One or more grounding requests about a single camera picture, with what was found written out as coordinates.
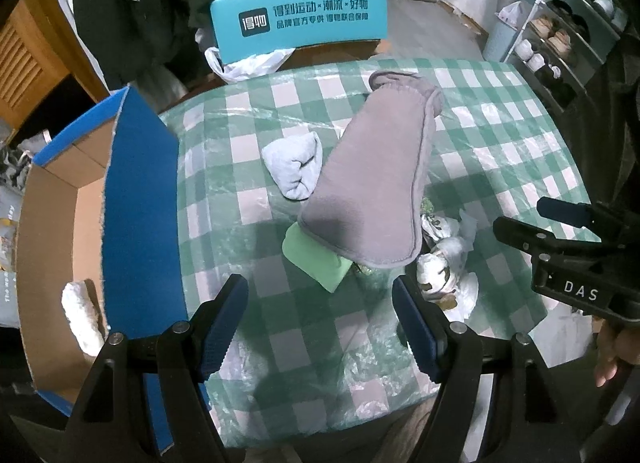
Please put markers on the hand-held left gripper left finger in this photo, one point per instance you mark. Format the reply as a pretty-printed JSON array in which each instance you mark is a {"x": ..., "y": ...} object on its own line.
[{"x": 225, "y": 328}]

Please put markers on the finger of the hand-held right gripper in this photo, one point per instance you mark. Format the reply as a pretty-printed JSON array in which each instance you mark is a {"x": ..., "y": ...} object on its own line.
[
  {"x": 562, "y": 210},
  {"x": 520, "y": 238}
]

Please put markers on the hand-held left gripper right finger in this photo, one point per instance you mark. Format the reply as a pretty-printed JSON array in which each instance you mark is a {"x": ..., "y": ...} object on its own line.
[{"x": 417, "y": 328}]

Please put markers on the light green cloth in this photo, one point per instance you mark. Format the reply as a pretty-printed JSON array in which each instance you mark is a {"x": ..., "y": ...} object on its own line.
[{"x": 315, "y": 258}]

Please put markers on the blue cardboard box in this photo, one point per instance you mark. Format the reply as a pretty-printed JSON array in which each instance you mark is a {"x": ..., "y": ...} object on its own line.
[{"x": 140, "y": 193}]

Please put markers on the grey felt cloth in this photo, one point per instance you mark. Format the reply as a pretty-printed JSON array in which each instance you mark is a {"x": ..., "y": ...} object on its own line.
[{"x": 370, "y": 168}]

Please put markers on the pale towel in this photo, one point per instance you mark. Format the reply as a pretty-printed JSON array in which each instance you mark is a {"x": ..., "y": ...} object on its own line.
[{"x": 295, "y": 163}]

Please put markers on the person's right hand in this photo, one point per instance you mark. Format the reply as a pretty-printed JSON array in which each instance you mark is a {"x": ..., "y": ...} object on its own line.
[{"x": 607, "y": 353}]

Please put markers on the crumpled white printed bag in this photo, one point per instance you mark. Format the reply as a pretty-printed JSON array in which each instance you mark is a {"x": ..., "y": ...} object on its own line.
[{"x": 445, "y": 253}]

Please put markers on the green checked tablecloth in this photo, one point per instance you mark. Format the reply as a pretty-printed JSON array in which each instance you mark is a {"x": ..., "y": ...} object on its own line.
[{"x": 500, "y": 143}]

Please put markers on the dark cloth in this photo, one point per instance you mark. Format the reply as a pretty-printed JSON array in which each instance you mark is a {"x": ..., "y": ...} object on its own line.
[{"x": 615, "y": 118}]

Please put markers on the white fluffy towel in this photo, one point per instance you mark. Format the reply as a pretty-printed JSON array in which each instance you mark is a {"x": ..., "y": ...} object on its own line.
[{"x": 82, "y": 313}]

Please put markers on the white shoe rack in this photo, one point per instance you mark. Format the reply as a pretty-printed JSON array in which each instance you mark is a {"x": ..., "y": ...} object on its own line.
[{"x": 575, "y": 50}]

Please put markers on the group of shoes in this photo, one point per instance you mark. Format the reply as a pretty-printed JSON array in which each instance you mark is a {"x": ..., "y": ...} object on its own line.
[{"x": 557, "y": 35}]

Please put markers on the pale blue trash bin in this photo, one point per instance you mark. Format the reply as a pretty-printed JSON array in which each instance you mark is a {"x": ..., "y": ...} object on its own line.
[{"x": 505, "y": 38}]

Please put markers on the wooden chair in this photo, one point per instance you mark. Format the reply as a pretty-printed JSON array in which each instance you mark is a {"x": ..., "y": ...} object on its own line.
[{"x": 340, "y": 50}]

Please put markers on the white plastic bag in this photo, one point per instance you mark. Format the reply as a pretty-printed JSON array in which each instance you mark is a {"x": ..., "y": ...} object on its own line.
[{"x": 245, "y": 68}]

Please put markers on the teal printed cardboard box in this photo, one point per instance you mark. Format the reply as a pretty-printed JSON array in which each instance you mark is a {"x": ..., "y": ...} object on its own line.
[{"x": 300, "y": 38}]

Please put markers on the black jacket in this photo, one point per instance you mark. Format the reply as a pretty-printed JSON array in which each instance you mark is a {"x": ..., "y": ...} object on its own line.
[{"x": 125, "y": 18}]

